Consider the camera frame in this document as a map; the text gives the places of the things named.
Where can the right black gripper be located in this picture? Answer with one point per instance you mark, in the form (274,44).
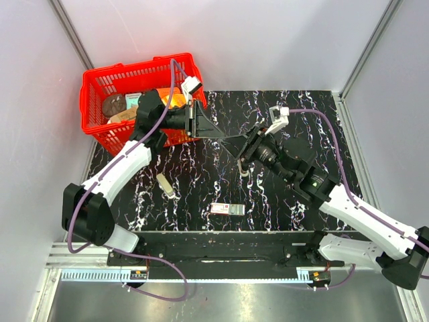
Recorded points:
(255,141)

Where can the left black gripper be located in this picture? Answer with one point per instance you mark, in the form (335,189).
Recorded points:
(198,125)

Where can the white staple box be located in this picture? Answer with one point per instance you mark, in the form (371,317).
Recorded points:
(227,209)

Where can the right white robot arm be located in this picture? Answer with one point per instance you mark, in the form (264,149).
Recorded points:
(397,250)

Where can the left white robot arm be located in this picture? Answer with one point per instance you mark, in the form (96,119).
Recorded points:
(86,209)

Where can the yellow green box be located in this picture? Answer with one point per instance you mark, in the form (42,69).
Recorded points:
(178,100)

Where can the orange cylinder can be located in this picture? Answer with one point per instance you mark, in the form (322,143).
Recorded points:
(163,92)

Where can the black marble pattern mat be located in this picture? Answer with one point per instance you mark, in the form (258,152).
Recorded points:
(202,172)

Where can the red plastic shopping basket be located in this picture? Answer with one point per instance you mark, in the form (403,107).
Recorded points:
(100,83)

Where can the brown cardboard box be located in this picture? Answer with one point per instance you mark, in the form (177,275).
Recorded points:
(126,115)

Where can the teal white box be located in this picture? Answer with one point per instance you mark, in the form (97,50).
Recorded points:
(132,100)

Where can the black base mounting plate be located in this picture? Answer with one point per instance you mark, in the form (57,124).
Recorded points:
(291,248)

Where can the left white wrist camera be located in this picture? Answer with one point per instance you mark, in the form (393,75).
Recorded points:
(189,86)

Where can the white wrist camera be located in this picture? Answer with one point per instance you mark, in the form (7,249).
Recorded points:
(189,86)
(279,119)

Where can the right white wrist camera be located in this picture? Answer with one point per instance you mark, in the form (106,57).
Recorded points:
(279,119)

